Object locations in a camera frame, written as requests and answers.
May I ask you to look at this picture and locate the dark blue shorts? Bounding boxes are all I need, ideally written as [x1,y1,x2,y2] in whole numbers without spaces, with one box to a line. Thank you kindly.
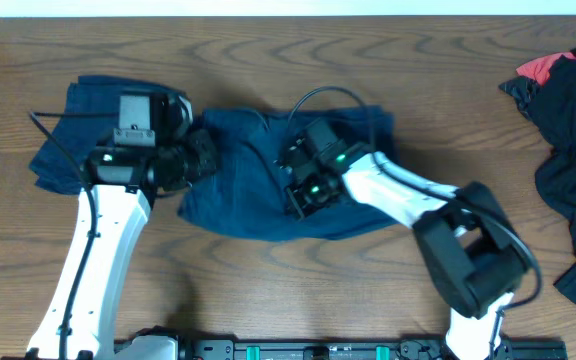
[177,105,398,242]

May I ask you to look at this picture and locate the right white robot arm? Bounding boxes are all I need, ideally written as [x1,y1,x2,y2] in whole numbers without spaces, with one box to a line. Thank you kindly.
[279,120,541,359]

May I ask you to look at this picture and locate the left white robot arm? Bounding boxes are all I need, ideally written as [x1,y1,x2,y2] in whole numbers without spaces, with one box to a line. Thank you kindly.
[24,89,218,359]

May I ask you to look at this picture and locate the folded dark blue garment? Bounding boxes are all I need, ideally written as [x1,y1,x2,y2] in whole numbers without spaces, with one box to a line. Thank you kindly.
[29,75,186,195]

